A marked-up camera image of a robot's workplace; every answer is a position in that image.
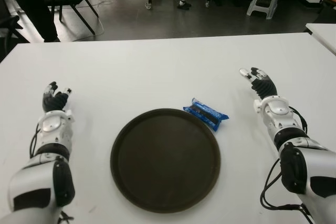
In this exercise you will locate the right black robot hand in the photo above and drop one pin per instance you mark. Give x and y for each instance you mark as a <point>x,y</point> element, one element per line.
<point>265,87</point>

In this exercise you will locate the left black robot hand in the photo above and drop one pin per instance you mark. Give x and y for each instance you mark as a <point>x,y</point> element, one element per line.
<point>55,102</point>

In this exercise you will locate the blue Oreo cookie pack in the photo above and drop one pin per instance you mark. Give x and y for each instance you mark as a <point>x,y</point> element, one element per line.
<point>207,115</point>

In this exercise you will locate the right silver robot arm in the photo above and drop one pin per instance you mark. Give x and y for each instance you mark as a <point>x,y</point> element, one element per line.
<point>281,113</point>

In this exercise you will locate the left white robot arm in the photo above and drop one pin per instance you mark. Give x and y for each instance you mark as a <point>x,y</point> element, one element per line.
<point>47,129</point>

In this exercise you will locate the white side table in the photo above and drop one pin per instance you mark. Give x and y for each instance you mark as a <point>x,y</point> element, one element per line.
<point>324,35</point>

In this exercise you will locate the black chair with armrest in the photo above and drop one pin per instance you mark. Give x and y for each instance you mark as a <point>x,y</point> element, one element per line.
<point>10,24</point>

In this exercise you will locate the person in black trousers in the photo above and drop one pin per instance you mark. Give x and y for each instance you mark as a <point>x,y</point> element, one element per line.
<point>36,6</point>

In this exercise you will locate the black armchair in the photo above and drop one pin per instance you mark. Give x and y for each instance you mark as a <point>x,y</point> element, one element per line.
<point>326,11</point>

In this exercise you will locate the round dark brown tray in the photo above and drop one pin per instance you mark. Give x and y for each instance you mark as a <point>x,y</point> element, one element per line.
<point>165,161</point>

